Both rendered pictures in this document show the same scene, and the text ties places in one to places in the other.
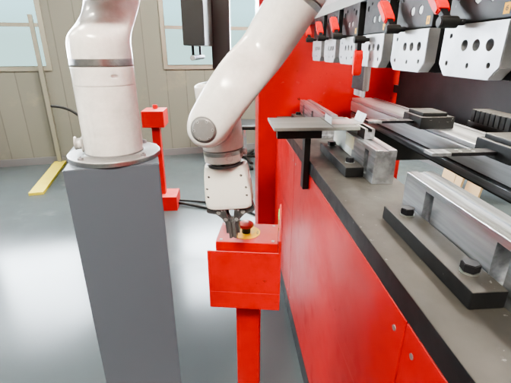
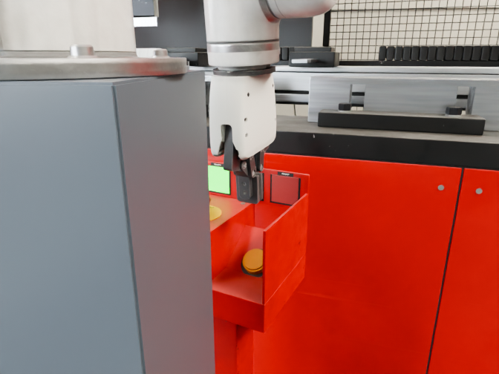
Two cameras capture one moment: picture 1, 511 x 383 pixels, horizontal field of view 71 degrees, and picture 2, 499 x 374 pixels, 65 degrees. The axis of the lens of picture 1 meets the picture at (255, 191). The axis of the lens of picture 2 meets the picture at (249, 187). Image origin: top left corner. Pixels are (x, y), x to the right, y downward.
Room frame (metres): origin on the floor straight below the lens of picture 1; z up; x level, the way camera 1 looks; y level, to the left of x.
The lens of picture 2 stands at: (0.52, 0.51, 1.01)
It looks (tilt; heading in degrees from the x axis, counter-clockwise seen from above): 18 degrees down; 293
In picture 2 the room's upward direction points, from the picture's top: straight up
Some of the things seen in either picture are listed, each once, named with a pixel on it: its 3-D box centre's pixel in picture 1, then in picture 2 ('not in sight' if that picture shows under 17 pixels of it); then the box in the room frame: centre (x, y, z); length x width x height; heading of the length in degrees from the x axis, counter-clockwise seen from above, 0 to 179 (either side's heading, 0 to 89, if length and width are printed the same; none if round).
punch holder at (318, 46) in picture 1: (327, 39); not in sight; (1.59, -0.29, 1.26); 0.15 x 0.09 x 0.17; 4
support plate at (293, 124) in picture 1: (311, 123); not in sight; (1.15, -0.18, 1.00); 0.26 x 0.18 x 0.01; 94
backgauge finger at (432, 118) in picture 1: (405, 118); (175, 56); (1.17, -0.49, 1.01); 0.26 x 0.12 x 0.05; 94
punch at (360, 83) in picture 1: (360, 80); (137, 4); (1.16, -0.33, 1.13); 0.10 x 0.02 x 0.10; 4
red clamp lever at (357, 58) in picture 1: (360, 55); not in sight; (1.00, -0.27, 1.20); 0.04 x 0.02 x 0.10; 94
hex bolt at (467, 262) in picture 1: (470, 267); (454, 111); (0.46, -0.32, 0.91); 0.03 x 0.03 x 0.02
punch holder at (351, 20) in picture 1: (361, 35); not in sight; (1.19, -0.32, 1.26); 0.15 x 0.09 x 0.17; 4
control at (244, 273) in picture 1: (248, 252); (228, 234); (0.77, 0.02, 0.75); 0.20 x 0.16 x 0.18; 176
